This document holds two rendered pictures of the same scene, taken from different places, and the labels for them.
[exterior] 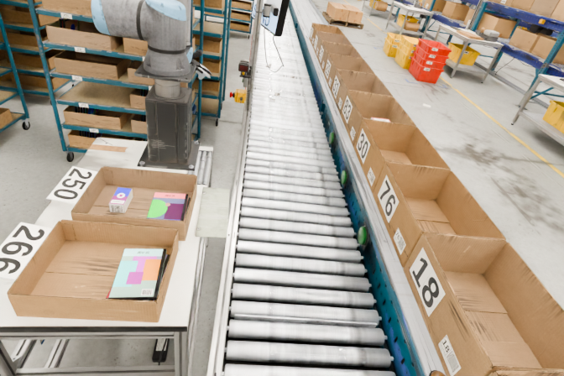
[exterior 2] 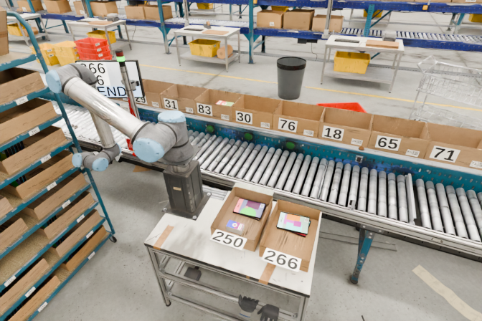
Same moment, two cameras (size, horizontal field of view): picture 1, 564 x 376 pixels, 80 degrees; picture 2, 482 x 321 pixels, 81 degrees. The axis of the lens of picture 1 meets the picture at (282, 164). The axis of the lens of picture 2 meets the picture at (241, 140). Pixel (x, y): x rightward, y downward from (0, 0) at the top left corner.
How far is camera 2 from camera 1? 1.67 m
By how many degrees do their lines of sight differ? 48
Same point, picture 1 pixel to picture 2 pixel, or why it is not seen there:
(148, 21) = (179, 131)
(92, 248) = (269, 243)
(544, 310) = (349, 115)
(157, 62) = (186, 150)
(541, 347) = (354, 124)
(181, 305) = not seen: hidden behind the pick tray
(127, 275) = (295, 226)
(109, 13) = (164, 144)
